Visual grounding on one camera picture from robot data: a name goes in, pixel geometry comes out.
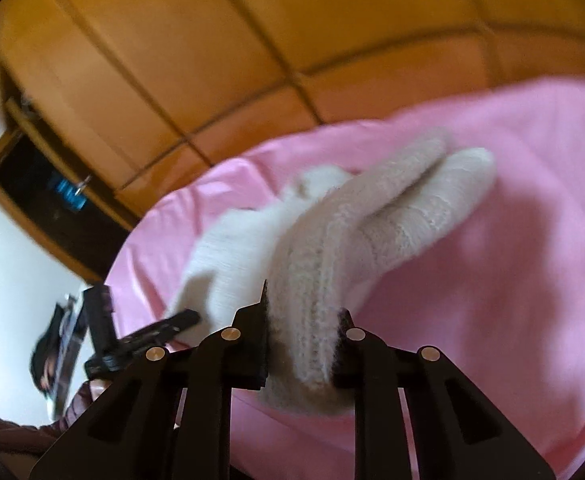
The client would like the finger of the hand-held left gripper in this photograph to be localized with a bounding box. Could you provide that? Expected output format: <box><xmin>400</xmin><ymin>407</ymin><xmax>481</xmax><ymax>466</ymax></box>
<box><xmin>117</xmin><ymin>309</ymin><xmax>202</xmax><ymax>353</ymax></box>

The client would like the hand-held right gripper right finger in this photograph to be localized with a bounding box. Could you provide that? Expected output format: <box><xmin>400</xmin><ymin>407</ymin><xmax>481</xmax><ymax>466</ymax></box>
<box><xmin>333</xmin><ymin>307</ymin><xmax>556</xmax><ymax>480</ymax></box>

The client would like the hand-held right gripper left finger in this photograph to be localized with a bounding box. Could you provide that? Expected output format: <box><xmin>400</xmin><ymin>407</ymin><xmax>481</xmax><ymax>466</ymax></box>
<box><xmin>28</xmin><ymin>280</ymin><xmax>269</xmax><ymax>480</ymax></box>

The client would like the white knit sweater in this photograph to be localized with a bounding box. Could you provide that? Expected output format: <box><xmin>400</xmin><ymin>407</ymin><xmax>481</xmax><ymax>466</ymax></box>
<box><xmin>165</xmin><ymin>127</ymin><xmax>497</xmax><ymax>417</ymax></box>

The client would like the person's left forearm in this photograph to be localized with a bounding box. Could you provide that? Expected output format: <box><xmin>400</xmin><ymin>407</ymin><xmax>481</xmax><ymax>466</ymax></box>
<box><xmin>0</xmin><ymin>379</ymin><xmax>110</xmax><ymax>461</ymax></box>

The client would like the pink bed sheet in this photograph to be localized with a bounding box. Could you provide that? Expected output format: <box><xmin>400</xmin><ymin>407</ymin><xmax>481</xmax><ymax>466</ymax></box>
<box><xmin>103</xmin><ymin>74</ymin><xmax>585</xmax><ymax>480</ymax></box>

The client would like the wooden wardrobe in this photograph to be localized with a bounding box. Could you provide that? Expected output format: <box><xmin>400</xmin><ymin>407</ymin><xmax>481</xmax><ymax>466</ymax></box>
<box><xmin>0</xmin><ymin>0</ymin><xmax>585</xmax><ymax>227</ymax></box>

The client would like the dark wall hanging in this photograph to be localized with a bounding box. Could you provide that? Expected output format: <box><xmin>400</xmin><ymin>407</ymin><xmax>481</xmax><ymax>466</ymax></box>
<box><xmin>30</xmin><ymin>294</ymin><xmax>91</xmax><ymax>419</ymax></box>

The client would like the metal door handle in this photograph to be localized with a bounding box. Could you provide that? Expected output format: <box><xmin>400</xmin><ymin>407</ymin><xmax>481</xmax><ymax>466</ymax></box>
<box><xmin>70</xmin><ymin>175</ymin><xmax>94</xmax><ymax>199</ymax></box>

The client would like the wooden door frame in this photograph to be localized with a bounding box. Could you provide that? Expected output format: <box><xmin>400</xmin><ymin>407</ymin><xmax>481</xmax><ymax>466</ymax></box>
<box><xmin>0</xmin><ymin>127</ymin><xmax>142</xmax><ymax>284</ymax></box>

